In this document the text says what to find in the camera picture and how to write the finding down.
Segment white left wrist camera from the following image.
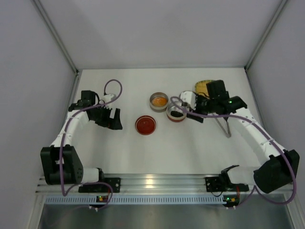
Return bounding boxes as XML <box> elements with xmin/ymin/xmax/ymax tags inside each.
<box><xmin>101</xmin><ymin>94</ymin><xmax>117</xmax><ymax>105</ymax></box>

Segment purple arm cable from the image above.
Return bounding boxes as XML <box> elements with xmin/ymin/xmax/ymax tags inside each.
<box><xmin>59</xmin><ymin>79</ymin><xmax>123</xmax><ymax>197</ymax></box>
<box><xmin>170</xmin><ymin>95</ymin><xmax>297</xmax><ymax>206</ymax></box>

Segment left aluminium frame post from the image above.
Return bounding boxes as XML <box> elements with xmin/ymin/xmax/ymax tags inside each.
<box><xmin>31</xmin><ymin>0</ymin><xmax>79</xmax><ymax>75</ymax></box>

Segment aluminium mounting rail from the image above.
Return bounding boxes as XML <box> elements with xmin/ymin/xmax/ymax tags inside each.
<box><xmin>35</xmin><ymin>174</ymin><xmax>293</xmax><ymax>195</ymax></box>

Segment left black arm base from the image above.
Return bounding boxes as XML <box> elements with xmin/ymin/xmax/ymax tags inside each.
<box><xmin>78</xmin><ymin>177</ymin><xmax>121</xmax><ymax>193</ymax></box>

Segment right aluminium frame post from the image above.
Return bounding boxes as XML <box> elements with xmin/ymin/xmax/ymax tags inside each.
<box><xmin>244</xmin><ymin>0</ymin><xmax>290</xmax><ymax>73</ymax></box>

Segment grey tin with orange food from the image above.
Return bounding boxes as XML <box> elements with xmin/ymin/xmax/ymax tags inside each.
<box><xmin>149</xmin><ymin>92</ymin><xmax>169</xmax><ymax>112</ymax></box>

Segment woven bamboo tray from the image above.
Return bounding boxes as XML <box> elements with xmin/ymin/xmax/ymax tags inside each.
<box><xmin>194</xmin><ymin>80</ymin><xmax>214</xmax><ymax>98</ymax></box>

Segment aluminium frame post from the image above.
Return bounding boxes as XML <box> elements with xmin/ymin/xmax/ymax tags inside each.
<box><xmin>31</xmin><ymin>0</ymin><xmax>79</xmax><ymax>75</ymax></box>
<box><xmin>244</xmin><ymin>0</ymin><xmax>290</xmax><ymax>73</ymax></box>

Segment metal tongs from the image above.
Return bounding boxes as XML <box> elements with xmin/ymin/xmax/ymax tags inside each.
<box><xmin>215</xmin><ymin>118</ymin><xmax>232</xmax><ymax>138</ymax></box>

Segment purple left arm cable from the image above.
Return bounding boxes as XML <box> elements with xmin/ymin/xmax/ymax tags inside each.
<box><xmin>59</xmin><ymin>79</ymin><xmax>123</xmax><ymax>197</ymax></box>

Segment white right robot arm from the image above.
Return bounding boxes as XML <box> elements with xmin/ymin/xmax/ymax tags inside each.
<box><xmin>179</xmin><ymin>80</ymin><xmax>300</xmax><ymax>193</ymax></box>

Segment slotted grey cable duct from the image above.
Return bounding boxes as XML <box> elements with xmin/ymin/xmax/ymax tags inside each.
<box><xmin>45</xmin><ymin>195</ymin><xmax>226</xmax><ymax>205</ymax></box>

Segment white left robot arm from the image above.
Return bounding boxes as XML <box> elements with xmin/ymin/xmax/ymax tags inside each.
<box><xmin>40</xmin><ymin>90</ymin><xmax>122</xmax><ymax>185</ymax></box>

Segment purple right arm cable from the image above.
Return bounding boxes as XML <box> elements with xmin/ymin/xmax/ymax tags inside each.
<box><xmin>170</xmin><ymin>95</ymin><xmax>297</xmax><ymax>206</ymax></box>

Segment red-based metal lunch tin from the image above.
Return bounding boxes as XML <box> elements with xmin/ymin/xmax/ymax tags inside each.
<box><xmin>166</xmin><ymin>103</ymin><xmax>186</xmax><ymax>123</ymax></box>

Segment red round lid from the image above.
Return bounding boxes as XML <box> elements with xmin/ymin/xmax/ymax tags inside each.
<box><xmin>135</xmin><ymin>115</ymin><xmax>157</xmax><ymax>135</ymax></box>

